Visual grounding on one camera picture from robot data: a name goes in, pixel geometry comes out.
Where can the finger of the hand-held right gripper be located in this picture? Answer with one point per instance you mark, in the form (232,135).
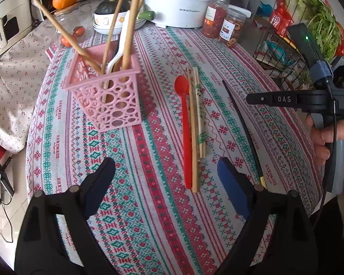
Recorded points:
(259,99)

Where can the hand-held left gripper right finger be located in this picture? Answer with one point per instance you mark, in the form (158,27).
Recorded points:
(233,186)

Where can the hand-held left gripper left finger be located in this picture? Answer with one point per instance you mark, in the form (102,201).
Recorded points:
(100,183)

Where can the black chopstick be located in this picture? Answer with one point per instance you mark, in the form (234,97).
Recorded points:
(240,114)

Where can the pink perforated plastic basket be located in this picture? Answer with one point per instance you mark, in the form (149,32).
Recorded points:
(117,111)

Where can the red plastic spoon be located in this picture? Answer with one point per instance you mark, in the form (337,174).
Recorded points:
(181,86)

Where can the person's right hand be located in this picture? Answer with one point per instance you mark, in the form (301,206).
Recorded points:
(321,137)

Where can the teal packet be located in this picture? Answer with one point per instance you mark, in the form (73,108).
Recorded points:
(276,50)

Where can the patterned woven tablecloth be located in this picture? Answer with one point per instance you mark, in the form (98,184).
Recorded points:
(160,220)

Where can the green leafy vegetable bunch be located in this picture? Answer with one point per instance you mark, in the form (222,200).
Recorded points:
(324,25)

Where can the plastic jar of dried slices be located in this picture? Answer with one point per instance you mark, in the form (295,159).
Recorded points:
(232,28)

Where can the red snack packets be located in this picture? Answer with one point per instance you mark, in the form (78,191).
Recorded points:
(281,17)

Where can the plastic jar of red snacks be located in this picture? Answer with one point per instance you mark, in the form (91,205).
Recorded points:
(215,17)

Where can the spare grey gripper tool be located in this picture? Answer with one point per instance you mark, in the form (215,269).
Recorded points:
(0,174)

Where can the white electric cooking pot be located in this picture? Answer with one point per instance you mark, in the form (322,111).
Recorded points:
(177,3)

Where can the small-print floral cloth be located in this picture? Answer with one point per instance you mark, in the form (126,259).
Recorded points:
(8,91)

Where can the small tangerine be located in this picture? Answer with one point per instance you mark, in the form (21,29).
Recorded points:
(79,31)
(65,40)

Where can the white bowl on plates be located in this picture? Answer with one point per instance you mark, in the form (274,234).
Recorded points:
(103,20)

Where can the glass jar with wooden lid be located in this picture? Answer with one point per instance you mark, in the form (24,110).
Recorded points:
(71,17)

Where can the dark green pumpkin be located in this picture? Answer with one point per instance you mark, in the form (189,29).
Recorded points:
(111,4)

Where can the white air fryer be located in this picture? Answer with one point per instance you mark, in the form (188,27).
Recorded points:
(5,11)

